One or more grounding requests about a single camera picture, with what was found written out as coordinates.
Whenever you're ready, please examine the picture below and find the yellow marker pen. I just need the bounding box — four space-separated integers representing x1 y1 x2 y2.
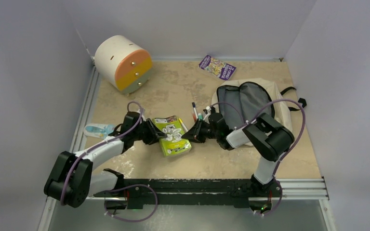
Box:
178 118 188 132

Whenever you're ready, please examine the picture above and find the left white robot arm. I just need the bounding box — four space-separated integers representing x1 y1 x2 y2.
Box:
43 112 166 208

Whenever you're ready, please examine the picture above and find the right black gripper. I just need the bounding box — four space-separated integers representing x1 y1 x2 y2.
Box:
182 118 219 143

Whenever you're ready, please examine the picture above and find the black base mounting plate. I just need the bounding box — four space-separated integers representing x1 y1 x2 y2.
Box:
94 179 282 210

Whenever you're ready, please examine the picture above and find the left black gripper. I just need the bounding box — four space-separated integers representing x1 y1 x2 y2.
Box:
132 118 166 144

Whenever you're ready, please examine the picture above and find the beige canvas backpack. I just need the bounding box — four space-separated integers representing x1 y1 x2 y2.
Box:
211 78 296 129

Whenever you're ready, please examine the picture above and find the purple paperback book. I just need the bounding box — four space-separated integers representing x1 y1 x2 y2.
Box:
198 55 237 81

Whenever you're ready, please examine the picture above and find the light blue packaged item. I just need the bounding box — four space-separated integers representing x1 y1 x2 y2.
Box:
83 123 115 139

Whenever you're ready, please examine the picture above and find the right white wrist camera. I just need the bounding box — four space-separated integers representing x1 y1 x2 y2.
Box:
203 106 211 121

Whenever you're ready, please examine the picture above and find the green activity book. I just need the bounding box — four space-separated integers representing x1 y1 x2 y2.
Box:
152 115 192 157

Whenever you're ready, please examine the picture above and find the round white drawer cabinet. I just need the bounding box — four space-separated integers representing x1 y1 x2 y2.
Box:
94 35 153 94

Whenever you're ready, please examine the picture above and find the blue capped white marker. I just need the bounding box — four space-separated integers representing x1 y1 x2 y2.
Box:
192 102 199 121

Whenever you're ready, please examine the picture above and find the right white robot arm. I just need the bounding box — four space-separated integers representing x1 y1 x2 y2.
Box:
182 113 295 196

